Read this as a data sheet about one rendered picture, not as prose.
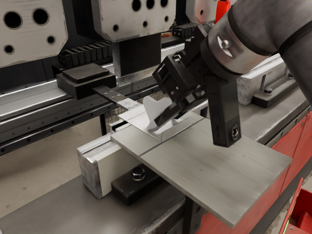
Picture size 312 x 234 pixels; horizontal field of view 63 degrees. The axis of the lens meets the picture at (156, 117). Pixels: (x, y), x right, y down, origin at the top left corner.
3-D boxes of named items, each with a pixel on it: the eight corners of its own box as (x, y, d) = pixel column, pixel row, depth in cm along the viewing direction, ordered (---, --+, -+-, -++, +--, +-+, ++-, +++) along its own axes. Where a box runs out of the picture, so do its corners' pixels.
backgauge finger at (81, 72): (113, 124, 53) (111, 103, 51) (57, 87, 69) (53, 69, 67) (154, 105, 60) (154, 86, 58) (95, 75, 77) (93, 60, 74)
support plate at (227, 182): (232, 230, 32) (233, 224, 31) (110, 139, 48) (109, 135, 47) (291, 163, 42) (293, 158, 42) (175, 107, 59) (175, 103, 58)
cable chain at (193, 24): (181, 38, 109) (182, 29, 107) (172, 35, 113) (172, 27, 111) (236, 24, 135) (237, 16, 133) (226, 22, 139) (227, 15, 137)
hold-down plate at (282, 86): (266, 108, 82) (268, 100, 80) (250, 102, 85) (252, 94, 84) (302, 82, 100) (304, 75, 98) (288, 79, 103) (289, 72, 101)
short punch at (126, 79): (121, 88, 46) (117, 35, 41) (115, 85, 47) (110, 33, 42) (160, 74, 52) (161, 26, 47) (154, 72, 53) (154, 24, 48)
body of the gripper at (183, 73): (179, 66, 46) (223, 18, 37) (205, 105, 45) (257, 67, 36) (148, 77, 42) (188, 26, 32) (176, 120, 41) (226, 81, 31)
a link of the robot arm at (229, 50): (284, 48, 32) (251, 64, 27) (256, 69, 36) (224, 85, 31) (250, 3, 33) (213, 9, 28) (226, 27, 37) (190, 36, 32)
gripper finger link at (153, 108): (135, 108, 49) (166, 81, 44) (152, 134, 49) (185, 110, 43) (125, 112, 47) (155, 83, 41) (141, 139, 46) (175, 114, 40)
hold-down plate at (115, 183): (127, 208, 48) (126, 197, 47) (111, 192, 52) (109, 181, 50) (218, 142, 66) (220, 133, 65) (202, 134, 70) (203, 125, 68)
